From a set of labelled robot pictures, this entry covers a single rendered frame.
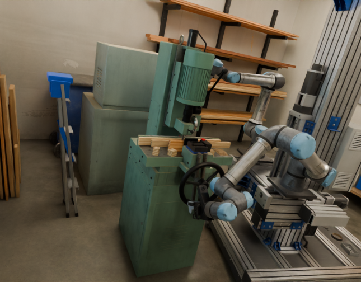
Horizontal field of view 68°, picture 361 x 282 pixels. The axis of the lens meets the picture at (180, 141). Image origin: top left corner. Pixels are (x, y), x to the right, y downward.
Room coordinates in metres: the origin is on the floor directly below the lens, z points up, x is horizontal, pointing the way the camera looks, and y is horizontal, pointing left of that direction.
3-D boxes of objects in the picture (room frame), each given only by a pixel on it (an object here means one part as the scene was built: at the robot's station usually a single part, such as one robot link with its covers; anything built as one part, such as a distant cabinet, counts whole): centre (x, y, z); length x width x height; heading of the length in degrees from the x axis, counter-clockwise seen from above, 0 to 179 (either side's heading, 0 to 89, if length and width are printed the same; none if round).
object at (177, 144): (1.59, -0.04, 0.94); 0.23 x 0.02 x 0.07; 118
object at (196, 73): (1.65, -0.01, 1.35); 0.18 x 0.18 x 0.31
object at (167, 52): (1.91, 0.13, 1.16); 0.22 x 0.22 x 0.72; 28
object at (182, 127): (1.67, 0.00, 1.03); 0.14 x 0.07 x 0.09; 28
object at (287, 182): (1.57, -0.75, 0.87); 0.15 x 0.15 x 0.10
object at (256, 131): (2.05, -0.61, 0.98); 0.13 x 0.12 x 0.14; 17
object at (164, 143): (1.70, -0.09, 0.92); 0.60 x 0.02 x 0.04; 118
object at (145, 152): (1.56, -0.07, 0.87); 0.61 x 0.30 x 0.06; 118
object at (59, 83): (1.94, 0.89, 0.58); 0.27 x 0.25 x 1.16; 122
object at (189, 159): (1.49, -0.11, 0.92); 0.15 x 0.13 x 0.09; 118
